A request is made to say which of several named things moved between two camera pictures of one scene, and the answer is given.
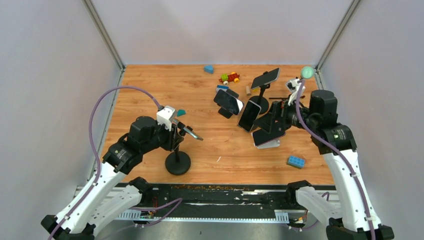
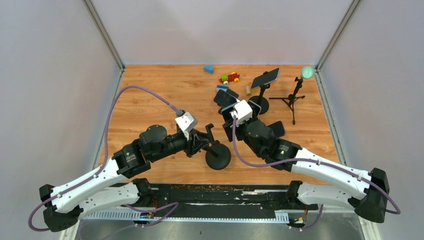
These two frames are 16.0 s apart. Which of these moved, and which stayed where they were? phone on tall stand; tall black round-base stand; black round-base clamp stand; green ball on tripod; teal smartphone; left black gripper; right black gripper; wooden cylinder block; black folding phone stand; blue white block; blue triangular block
Moved: left black gripper; teal smartphone; black round-base clamp stand; right black gripper
Stayed: blue white block; black folding phone stand; blue triangular block; phone on tall stand; green ball on tripod; tall black round-base stand; wooden cylinder block
